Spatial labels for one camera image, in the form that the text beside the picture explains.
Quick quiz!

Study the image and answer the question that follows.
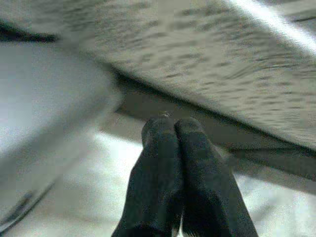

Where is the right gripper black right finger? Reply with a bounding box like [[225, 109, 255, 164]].
[[174, 117, 259, 237]]

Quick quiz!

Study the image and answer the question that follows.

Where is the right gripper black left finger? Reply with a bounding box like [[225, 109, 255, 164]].
[[112, 117, 183, 237]]

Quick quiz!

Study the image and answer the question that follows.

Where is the quilted grey white mattress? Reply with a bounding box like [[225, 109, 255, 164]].
[[0, 0, 316, 151]]

